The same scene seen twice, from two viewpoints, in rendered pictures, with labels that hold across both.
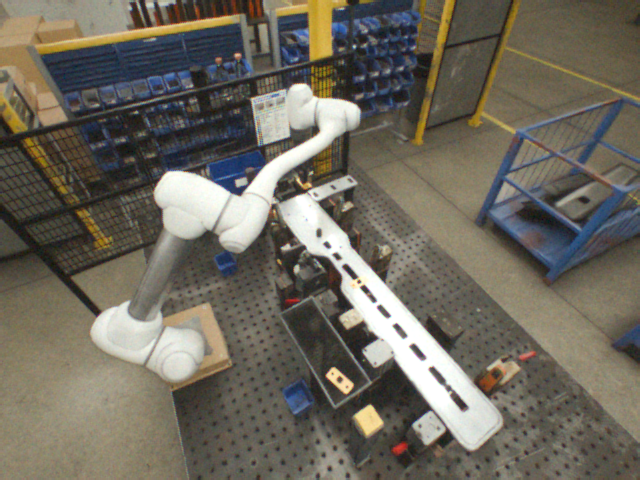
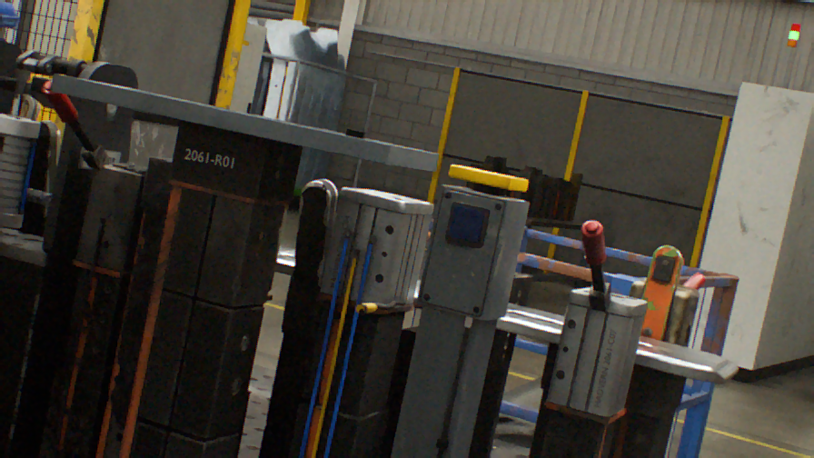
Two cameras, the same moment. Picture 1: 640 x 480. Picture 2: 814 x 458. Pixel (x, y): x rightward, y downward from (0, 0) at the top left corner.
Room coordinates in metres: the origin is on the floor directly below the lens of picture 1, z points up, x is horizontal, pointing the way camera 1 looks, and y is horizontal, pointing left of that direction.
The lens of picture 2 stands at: (-0.62, 0.70, 1.18)
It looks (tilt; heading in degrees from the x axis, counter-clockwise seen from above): 4 degrees down; 321
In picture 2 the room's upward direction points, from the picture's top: 12 degrees clockwise
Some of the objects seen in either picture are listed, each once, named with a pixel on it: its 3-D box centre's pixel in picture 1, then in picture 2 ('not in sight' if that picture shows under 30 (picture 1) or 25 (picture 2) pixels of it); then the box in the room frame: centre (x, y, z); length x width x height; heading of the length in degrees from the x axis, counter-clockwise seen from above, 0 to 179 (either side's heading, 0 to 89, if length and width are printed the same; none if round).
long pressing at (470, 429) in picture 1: (363, 285); (202, 235); (0.86, -0.19, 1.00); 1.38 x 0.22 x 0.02; 30
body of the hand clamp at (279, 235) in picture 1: (281, 248); not in sight; (1.19, 0.20, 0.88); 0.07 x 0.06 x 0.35; 120
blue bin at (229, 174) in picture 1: (239, 174); not in sight; (1.56, 0.44, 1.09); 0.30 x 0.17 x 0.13; 115
